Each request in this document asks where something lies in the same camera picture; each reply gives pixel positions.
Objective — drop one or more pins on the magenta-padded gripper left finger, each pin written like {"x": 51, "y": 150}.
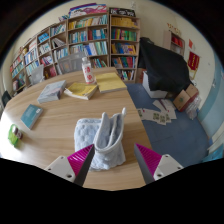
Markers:
{"x": 61, "y": 166}

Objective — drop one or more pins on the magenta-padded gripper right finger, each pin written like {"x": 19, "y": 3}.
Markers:
{"x": 166, "y": 165}

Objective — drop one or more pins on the white textured towel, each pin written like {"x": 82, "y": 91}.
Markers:
{"x": 100, "y": 153}

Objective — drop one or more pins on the printed paper sheets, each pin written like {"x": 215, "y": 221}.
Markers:
{"x": 158, "y": 115}

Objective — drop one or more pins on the small dark jar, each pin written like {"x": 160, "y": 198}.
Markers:
{"x": 18, "y": 134}

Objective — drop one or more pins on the green plastic bag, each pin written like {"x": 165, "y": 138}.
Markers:
{"x": 12, "y": 136}

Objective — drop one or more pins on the teal book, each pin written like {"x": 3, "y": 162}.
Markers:
{"x": 31, "y": 115}

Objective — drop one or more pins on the cardboard box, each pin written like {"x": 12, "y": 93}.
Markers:
{"x": 185, "y": 98}

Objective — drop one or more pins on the grey-blue thick book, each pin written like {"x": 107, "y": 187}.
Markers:
{"x": 51, "y": 91}

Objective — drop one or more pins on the white box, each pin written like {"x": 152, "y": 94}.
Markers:
{"x": 151, "y": 89}

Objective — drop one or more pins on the grey chair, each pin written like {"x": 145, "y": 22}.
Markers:
{"x": 68, "y": 63}
{"x": 36, "y": 74}

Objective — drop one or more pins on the closed yellow book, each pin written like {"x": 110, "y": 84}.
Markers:
{"x": 110, "y": 82}

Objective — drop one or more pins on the black cloth cover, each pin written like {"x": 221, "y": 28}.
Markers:
{"x": 163, "y": 66}

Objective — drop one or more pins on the clear bottle with red label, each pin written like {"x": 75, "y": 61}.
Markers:
{"x": 88, "y": 71}

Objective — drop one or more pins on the wooden bookshelf with books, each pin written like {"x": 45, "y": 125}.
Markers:
{"x": 96, "y": 36}

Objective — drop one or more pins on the red wall poster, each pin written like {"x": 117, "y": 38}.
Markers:
{"x": 193, "y": 63}

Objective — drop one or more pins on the small wall shelf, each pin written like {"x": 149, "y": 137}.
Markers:
{"x": 175, "y": 41}

